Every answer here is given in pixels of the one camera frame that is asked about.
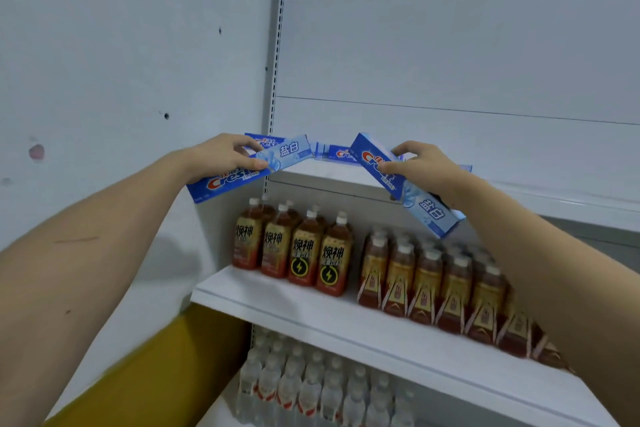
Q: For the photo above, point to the person's left hand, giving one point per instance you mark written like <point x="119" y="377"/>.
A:
<point x="212" y="159"/>

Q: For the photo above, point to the person's right hand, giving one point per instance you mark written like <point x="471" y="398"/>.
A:
<point x="430" y="171"/>

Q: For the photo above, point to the person's left thumb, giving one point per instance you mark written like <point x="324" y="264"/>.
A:
<point x="252" y="164"/>

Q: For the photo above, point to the person's right thumb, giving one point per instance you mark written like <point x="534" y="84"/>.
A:
<point x="395" y="168"/>

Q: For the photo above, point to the person's right forearm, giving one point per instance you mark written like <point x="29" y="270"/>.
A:
<point x="560" y="291"/>

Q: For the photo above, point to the person's left forearm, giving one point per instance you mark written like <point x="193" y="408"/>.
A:
<point x="85" y="261"/>

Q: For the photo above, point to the slotted metal shelf upright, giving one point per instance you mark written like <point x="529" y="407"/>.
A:
<point x="276" y="66"/>

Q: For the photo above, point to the row of yellow-label tea bottles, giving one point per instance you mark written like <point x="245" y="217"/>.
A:
<point x="305" y="256"/>

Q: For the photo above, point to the row of gold-red-label drink bottles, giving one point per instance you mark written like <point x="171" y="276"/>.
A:
<point x="425" y="286"/>

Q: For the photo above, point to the white shelf board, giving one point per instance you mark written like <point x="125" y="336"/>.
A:
<point x="550" y="201"/>
<point x="220" y="411"/>
<point x="380" y="341"/>

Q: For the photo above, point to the group of clear water bottles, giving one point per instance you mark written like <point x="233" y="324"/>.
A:
<point x="310" y="391"/>

